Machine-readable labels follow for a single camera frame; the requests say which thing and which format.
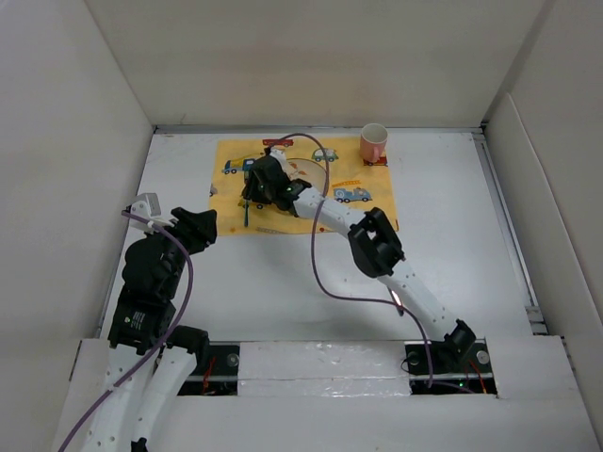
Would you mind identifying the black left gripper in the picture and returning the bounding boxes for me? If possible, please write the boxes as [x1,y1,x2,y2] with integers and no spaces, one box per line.
[145,206,216,297]

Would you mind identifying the iridescent metal fork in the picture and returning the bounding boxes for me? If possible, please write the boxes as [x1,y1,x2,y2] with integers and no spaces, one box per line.
[241,200,249,228]

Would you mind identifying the beige bird pattern plate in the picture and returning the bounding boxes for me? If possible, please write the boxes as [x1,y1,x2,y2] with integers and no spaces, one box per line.
[282,158,327,197]

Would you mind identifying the yellow vehicle print cloth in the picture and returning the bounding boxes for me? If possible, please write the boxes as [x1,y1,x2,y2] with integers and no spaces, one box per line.
[209,137,397,236]

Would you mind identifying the pink cup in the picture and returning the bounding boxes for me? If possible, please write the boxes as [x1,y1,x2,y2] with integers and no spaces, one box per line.
[360,123,388,163]

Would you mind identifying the iridescent metal knife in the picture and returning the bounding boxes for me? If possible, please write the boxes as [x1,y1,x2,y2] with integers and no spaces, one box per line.
[388,288,404,316]

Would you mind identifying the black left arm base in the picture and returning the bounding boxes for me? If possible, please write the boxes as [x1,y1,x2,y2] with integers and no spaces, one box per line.
[178,343,240,396]

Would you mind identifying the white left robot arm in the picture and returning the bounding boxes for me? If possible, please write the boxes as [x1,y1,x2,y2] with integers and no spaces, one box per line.
[82,206,218,451]

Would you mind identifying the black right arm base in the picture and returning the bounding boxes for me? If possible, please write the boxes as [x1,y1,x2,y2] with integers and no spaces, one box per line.
[400,339,497,396]

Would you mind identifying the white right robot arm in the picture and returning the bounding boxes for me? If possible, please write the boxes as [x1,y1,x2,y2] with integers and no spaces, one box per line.
[242,154,476,374]

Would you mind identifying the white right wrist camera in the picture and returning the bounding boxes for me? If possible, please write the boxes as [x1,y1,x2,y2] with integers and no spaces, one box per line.
[265,147,294,174]

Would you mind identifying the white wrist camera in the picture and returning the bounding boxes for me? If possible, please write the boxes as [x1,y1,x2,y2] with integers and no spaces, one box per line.
[123,192,162,233]
[265,147,294,174]

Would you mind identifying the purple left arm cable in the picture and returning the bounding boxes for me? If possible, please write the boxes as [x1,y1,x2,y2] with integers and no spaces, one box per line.
[58,211,195,452]

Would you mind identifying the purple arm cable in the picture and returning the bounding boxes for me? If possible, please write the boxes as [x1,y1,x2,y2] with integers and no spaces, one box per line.
[58,211,195,452]
[277,133,434,390]

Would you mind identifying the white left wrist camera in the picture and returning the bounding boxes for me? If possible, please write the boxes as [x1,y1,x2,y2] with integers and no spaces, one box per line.
[123,192,162,233]

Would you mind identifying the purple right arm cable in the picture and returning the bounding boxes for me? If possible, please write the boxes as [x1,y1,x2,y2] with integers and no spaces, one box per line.
[277,133,434,390]

